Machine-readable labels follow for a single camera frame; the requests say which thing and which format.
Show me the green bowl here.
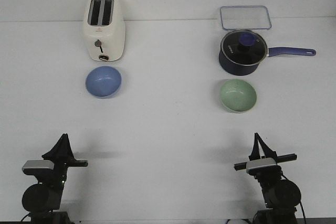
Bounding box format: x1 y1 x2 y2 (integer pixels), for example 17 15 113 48
219 79 257 113

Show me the white two-slot toaster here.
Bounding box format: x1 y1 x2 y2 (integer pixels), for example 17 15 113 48
82 0 125 62

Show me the glass pot lid blue knob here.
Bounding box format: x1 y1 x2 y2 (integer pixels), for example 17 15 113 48
221 30 268 66

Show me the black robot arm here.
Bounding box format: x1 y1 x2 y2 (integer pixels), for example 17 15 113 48
234 133 303 223
22 133 88 223

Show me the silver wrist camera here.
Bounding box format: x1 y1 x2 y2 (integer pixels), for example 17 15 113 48
246 158 277 175
22 160 55 175

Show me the dark blue saucepan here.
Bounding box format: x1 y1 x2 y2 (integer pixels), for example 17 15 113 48
218 47 316 76

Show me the blue bowl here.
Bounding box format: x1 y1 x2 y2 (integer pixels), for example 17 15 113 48
85 66 122 99

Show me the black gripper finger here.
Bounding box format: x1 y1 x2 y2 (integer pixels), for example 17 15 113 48
65 133 75 160
41 133 66 160
249 133 260 161
256 133 278 159

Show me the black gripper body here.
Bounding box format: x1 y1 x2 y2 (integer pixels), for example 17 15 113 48
54 158 88 182
234 153 297 179

